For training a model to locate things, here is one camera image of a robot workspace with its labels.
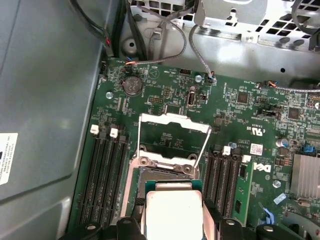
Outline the silver metal drive cage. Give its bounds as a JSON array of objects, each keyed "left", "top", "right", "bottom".
[{"left": 117, "top": 0, "right": 320, "bottom": 55}]

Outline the CPU socket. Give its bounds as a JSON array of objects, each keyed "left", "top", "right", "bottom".
[{"left": 119, "top": 149, "right": 206, "bottom": 221}]

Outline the green motherboard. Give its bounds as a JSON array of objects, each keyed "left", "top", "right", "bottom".
[{"left": 67, "top": 57, "right": 320, "bottom": 240}]

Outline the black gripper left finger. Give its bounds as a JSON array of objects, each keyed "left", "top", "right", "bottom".
[{"left": 58, "top": 197, "right": 147, "bottom": 240}]

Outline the green RAM stick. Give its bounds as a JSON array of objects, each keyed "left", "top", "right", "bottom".
[{"left": 231, "top": 154, "right": 255, "bottom": 221}]

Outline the silver chipset heatsink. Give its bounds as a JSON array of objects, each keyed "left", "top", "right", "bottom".
[{"left": 291, "top": 153, "right": 320, "bottom": 198}]

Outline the black PC case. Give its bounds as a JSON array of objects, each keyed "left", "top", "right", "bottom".
[{"left": 0, "top": 0, "right": 320, "bottom": 240}]

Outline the silver coin cell battery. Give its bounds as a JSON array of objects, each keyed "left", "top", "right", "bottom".
[{"left": 121, "top": 76, "right": 144, "bottom": 96}]

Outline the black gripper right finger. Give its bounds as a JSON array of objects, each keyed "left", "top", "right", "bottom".
[{"left": 203, "top": 198, "right": 288, "bottom": 240}]

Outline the black cable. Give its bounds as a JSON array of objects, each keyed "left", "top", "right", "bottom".
[
  {"left": 66, "top": 0, "right": 118, "bottom": 59},
  {"left": 123, "top": 0, "right": 149, "bottom": 60}
]

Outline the grey sleeved wire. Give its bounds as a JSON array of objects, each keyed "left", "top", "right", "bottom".
[
  {"left": 188, "top": 22, "right": 216, "bottom": 85},
  {"left": 258, "top": 80, "right": 320, "bottom": 94},
  {"left": 291, "top": 0, "right": 320, "bottom": 36},
  {"left": 123, "top": 0, "right": 188, "bottom": 66}
]

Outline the silver CPU chip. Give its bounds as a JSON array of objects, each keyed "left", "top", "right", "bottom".
[{"left": 141, "top": 178, "right": 205, "bottom": 240}]

